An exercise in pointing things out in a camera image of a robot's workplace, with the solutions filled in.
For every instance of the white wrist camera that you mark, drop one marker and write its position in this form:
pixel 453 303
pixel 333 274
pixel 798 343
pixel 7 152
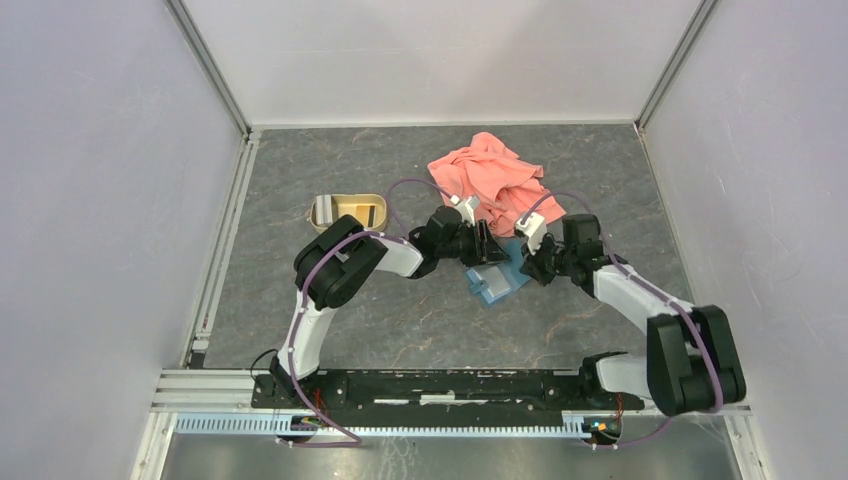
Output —
pixel 466 207
pixel 532 228

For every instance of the grey card stack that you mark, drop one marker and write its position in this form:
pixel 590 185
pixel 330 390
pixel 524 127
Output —
pixel 324 210

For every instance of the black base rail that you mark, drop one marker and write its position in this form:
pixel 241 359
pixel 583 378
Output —
pixel 458 398

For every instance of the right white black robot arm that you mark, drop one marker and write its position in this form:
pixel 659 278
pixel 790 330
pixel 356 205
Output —
pixel 690 362

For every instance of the pink crumpled cloth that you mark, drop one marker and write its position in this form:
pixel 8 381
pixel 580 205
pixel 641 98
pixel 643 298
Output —
pixel 505 185

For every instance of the blue card holder wallet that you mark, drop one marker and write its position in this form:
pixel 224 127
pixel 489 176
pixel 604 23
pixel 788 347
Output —
pixel 493 283

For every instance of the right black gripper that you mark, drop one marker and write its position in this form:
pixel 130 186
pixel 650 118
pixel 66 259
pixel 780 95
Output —
pixel 532 264

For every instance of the beige oval tray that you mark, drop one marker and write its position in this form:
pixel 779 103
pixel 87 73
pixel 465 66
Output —
pixel 355 205

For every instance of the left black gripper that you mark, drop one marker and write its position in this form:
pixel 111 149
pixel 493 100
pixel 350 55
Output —
pixel 485 251

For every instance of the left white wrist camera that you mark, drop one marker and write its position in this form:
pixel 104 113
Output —
pixel 466 207

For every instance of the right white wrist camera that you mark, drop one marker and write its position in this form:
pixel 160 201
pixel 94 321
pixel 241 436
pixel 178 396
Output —
pixel 532 228

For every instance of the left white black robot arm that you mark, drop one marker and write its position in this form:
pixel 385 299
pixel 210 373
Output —
pixel 331 270

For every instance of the white slotted cable duct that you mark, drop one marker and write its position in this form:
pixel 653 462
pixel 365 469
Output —
pixel 304 426

